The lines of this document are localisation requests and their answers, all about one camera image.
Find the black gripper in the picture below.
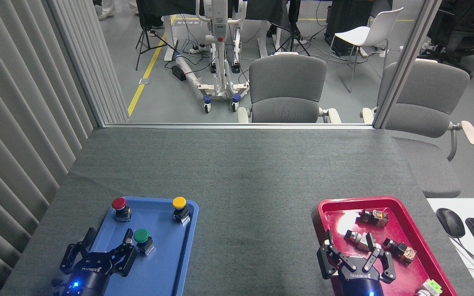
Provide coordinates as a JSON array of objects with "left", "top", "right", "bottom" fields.
[
  {"left": 317, "top": 229, "right": 397, "bottom": 296},
  {"left": 52, "top": 227, "right": 139, "bottom": 296}
]

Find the green push button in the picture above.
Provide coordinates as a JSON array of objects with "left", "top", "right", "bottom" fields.
[{"left": 133, "top": 229, "right": 155, "bottom": 256}]

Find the red push button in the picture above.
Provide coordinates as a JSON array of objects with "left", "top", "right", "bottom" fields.
[{"left": 111, "top": 197, "right": 132, "bottom": 222}]

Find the yellow push button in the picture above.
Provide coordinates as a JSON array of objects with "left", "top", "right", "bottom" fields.
[{"left": 172, "top": 197, "right": 191, "bottom": 224}]

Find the red plastic tray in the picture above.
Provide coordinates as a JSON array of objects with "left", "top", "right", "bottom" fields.
[{"left": 317, "top": 196, "right": 458, "bottom": 296}]

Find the blue plastic tray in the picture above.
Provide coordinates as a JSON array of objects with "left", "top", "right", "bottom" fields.
[{"left": 69, "top": 196, "right": 199, "bottom": 296}]

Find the white desk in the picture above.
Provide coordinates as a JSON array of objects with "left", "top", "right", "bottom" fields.
[{"left": 426, "top": 198, "right": 474, "bottom": 296}]

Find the black computer mouse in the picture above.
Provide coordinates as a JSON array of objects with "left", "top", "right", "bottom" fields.
[{"left": 436, "top": 208, "right": 466, "bottom": 239}]

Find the dark grey table cloth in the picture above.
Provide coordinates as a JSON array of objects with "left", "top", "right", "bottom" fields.
[{"left": 0, "top": 127, "right": 472, "bottom": 296}]

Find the grey slatted partition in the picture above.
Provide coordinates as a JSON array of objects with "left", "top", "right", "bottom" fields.
[{"left": 0, "top": 0, "right": 130, "bottom": 296}]

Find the grey office chair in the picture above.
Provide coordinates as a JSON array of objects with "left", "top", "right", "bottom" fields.
[
  {"left": 237, "top": 53, "right": 342, "bottom": 124},
  {"left": 360, "top": 58, "right": 474, "bottom": 199}
]

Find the black tripod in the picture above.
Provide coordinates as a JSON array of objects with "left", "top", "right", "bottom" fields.
[
  {"left": 135, "top": 25, "right": 176, "bottom": 71},
  {"left": 280, "top": 25, "right": 311, "bottom": 57}
]

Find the white plastic chair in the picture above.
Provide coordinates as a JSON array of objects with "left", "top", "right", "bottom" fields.
[{"left": 326, "top": 7, "right": 404, "bottom": 93}]

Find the white stand on wheels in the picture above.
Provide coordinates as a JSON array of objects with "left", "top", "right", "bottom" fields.
[{"left": 164, "top": 0, "right": 251, "bottom": 113}]

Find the person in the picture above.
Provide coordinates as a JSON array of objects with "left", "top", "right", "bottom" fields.
[
  {"left": 98, "top": 0, "right": 139, "bottom": 21},
  {"left": 136, "top": 0, "right": 165, "bottom": 37}
]

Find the black office chair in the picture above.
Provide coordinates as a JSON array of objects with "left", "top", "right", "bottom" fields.
[{"left": 418, "top": 0, "right": 474, "bottom": 79}]

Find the silver and white switch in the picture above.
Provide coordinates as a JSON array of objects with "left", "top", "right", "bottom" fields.
[{"left": 344, "top": 229, "right": 375, "bottom": 251}]

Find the black switch with orange block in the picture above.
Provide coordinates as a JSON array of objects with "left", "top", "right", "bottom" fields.
[{"left": 383, "top": 238, "right": 417, "bottom": 266}]

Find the black switch with amber window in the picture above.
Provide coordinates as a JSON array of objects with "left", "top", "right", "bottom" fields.
[{"left": 358, "top": 208, "right": 389, "bottom": 228}]

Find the white and green switch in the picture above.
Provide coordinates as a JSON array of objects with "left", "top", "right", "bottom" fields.
[{"left": 416, "top": 279, "right": 443, "bottom": 296}]

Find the silver table rail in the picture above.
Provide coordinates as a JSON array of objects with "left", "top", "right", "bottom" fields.
[{"left": 105, "top": 123, "right": 375, "bottom": 130}]

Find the silver post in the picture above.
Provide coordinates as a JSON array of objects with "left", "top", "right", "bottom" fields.
[{"left": 373, "top": 0, "right": 443, "bottom": 129}]

